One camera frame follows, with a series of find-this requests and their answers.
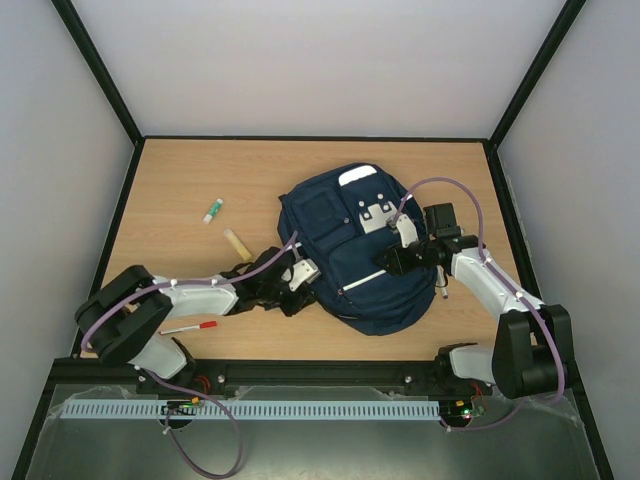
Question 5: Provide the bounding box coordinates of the purple capped marker pen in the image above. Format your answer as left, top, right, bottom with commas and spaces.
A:
436, 267, 449, 299

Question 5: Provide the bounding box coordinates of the navy blue student backpack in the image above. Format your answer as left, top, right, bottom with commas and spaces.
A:
277, 163, 437, 336

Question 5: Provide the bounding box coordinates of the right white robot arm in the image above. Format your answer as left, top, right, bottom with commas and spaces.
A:
376, 203, 573, 402

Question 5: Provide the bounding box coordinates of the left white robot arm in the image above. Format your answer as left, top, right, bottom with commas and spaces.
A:
74, 247, 320, 386

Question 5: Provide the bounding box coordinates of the yellow highlighter pen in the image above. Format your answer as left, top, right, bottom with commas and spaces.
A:
223, 228, 253, 262

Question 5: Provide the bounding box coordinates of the red capped marker pen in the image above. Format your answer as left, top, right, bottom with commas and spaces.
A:
159, 321, 218, 336

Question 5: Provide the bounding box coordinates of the green capped glue stick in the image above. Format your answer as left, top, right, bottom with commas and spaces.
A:
203, 198, 224, 224

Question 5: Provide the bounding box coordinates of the left controller circuit board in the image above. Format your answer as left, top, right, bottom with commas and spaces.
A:
160, 397, 206, 416

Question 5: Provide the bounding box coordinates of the controller circuit board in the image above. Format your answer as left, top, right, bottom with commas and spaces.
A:
160, 397, 206, 416
439, 398, 486, 420

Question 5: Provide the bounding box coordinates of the right controller circuit board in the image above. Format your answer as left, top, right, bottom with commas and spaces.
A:
439, 398, 486, 420

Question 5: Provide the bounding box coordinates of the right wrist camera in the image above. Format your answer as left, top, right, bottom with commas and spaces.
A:
387, 214, 419, 249

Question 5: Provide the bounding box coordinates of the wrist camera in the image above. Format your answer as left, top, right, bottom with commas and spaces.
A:
387, 214, 419, 249
287, 259, 320, 292

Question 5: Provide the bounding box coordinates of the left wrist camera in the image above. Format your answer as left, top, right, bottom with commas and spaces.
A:
287, 259, 320, 292

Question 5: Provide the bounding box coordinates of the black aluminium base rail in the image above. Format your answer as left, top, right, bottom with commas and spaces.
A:
49, 358, 581, 401

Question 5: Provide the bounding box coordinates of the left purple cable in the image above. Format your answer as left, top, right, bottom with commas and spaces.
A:
80, 230, 301, 476

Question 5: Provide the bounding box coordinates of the light blue slotted cable duct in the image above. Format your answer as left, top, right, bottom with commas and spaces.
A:
60, 399, 441, 421

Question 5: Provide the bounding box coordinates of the black enclosure frame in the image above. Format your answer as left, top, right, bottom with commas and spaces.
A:
11, 1, 614, 479

